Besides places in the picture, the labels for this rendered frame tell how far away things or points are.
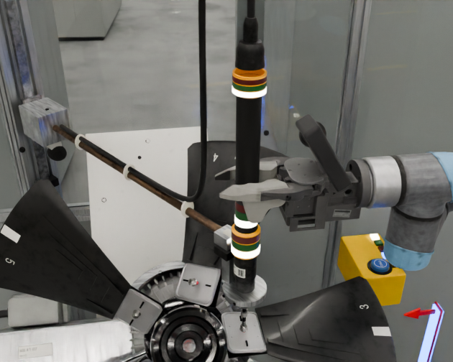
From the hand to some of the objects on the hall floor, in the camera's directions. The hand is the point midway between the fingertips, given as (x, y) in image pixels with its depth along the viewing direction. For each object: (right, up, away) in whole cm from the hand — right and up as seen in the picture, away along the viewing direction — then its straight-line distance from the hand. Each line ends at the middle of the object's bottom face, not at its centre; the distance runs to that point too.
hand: (226, 181), depth 76 cm
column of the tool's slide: (-47, -100, +121) cm, 164 cm away
